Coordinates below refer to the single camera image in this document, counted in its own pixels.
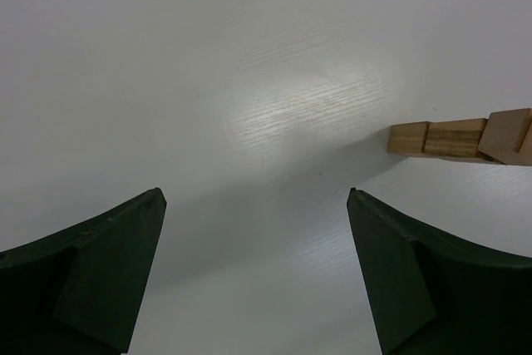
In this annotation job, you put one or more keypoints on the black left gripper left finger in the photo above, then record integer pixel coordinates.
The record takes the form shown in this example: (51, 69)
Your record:
(79, 290)

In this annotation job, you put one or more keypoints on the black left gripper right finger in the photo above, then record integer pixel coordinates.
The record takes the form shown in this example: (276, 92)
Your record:
(431, 292)

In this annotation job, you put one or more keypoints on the long light wood block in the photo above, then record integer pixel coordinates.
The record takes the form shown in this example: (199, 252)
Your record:
(408, 139)

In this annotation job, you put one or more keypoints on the long striped wood block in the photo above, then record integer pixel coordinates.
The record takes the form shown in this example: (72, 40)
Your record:
(457, 141)

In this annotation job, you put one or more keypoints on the small wood cube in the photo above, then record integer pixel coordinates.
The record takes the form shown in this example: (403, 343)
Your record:
(507, 137)

